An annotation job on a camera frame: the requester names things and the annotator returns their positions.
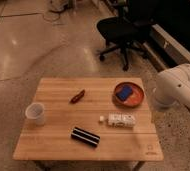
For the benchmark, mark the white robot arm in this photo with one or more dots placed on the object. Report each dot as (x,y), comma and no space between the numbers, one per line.
(172,85)

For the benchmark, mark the blue sponge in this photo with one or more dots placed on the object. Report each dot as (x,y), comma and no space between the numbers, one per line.
(124,93)

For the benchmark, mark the wooden table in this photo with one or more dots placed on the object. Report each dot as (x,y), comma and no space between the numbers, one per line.
(53,140)

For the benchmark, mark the orange round plate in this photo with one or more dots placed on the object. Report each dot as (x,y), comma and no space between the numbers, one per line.
(135,99)

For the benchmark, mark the black white striped box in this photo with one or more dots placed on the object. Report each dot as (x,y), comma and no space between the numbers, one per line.
(85,136)

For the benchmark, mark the black office chair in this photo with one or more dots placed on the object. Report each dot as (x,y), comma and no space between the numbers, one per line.
(132,24)

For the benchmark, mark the translucent plastic cup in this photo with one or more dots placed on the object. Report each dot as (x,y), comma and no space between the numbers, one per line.
(36,113)

